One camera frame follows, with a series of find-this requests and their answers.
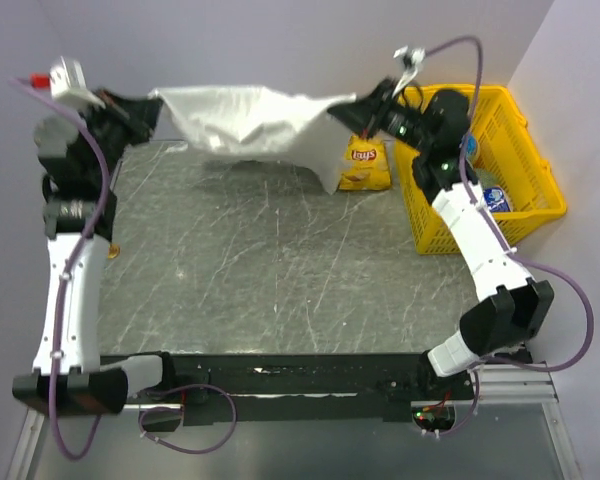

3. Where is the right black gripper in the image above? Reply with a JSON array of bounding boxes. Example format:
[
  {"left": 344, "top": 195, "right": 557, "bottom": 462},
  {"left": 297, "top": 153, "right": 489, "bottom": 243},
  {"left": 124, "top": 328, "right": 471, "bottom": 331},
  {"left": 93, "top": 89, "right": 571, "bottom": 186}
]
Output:
[{"left": 327, "top": 78, "right": 433, "bottom": 155}]

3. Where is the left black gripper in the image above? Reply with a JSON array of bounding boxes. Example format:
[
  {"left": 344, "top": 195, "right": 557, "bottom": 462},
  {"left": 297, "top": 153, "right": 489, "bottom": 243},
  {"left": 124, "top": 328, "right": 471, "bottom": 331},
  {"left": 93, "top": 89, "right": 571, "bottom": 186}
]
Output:
[{"left": 77, "top": 87, "right": 163, "bottom": 185}]

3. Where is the white t-shirt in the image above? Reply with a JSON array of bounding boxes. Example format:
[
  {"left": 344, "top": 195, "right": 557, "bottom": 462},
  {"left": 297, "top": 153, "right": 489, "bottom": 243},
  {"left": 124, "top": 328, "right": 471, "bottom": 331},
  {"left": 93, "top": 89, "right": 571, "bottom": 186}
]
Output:
[{"left": 149, "top": 85, "right": 356, "bottom": 194}]

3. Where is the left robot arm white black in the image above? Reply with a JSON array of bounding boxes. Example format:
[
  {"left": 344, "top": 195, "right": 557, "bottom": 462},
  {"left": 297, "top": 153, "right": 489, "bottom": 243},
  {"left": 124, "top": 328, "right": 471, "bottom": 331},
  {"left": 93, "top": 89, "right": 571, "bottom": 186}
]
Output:
[{"left": 12, "top": 89, "right": 178, "bottom": 417}]

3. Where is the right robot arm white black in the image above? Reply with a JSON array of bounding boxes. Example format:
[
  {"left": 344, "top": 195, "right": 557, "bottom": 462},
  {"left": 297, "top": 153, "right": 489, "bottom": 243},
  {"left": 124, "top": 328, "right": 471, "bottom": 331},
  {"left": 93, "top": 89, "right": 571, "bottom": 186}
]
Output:
[{"left": 327, "top": 78, "right": 554, "bottom": 399}]

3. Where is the yellow Lays chips bag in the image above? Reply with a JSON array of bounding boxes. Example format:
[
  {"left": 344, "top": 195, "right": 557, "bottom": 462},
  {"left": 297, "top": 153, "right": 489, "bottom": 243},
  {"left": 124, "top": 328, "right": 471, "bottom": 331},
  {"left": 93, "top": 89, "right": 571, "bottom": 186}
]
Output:
[{"left": 338, "top": 135, "right": 392, "bottom": 191}]

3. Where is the blue white tape roll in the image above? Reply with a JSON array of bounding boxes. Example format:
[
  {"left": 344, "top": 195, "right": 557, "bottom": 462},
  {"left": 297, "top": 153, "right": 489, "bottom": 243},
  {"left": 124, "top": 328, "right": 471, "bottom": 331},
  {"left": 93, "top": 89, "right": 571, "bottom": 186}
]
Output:
[{"left": 465, "top": 133, "right": 480, "bottom": 165}]

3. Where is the green round melon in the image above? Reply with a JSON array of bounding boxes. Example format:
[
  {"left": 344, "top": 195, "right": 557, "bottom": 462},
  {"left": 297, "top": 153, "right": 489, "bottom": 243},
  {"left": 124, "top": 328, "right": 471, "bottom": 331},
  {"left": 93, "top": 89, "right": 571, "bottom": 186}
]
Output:
[{"left": 475, "top": 168, "right": 499, "bottom": 190}]

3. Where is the yellow plastic basket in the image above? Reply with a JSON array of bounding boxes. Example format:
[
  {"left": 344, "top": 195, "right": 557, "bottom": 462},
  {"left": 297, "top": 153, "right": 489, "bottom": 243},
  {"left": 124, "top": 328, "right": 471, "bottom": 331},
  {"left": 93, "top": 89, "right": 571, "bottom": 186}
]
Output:
[{"left": 394, "top": 85, "right": 567, "bottom": 255}]

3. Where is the blue white snack packet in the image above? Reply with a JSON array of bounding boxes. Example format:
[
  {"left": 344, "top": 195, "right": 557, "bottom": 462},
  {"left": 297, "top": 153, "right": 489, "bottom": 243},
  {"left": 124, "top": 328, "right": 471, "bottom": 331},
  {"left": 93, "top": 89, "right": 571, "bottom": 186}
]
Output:
[{"left": 483, "top": 186, "right": 513, "bottom": 213}]

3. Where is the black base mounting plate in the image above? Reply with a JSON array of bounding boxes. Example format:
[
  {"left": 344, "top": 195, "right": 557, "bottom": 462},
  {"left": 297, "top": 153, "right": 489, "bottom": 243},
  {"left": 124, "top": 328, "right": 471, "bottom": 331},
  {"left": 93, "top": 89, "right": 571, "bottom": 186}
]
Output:
[{"left": 131, "top": 353, "right": 480, "bottom": 426}]

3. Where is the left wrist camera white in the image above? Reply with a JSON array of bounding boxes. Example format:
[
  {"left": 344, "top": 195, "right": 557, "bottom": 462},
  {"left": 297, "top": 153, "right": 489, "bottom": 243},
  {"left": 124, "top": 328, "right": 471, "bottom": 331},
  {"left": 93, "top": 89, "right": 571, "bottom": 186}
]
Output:
[{"left": 28, "top": 56, "right": 105, "bottom": 111}]

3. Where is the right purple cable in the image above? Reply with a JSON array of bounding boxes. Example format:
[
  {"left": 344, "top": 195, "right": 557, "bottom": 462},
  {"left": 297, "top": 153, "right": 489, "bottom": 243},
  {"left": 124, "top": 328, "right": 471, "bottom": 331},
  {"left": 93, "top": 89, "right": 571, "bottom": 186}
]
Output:
[{"left": 422, "top": 35, "right": 595, "bottom": 436}]

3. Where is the purple cable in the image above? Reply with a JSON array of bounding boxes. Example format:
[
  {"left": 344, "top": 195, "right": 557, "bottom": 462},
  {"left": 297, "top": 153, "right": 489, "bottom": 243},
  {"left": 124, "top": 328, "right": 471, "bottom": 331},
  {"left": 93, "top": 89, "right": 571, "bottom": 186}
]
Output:
[
  {"left": 9, "top": 77, "right": 238, "bottom": 461},
  {"left": 422, "top": 35, "right": 595, "bottom": 436}
]

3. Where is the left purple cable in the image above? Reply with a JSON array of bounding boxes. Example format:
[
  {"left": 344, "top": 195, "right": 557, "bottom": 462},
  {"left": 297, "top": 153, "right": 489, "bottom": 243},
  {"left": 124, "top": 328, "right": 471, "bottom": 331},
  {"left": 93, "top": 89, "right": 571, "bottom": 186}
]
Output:
[{"left": 9, "top": 77, "right": 238, "bottom": 461}]

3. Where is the aluminium frame rail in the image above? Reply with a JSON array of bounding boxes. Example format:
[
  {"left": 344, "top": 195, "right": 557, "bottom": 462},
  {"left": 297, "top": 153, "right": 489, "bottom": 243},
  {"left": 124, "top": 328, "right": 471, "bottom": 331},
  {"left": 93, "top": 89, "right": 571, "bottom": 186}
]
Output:
[{"left": 476, "top": 365, "right": 558, "bottom": 404}]

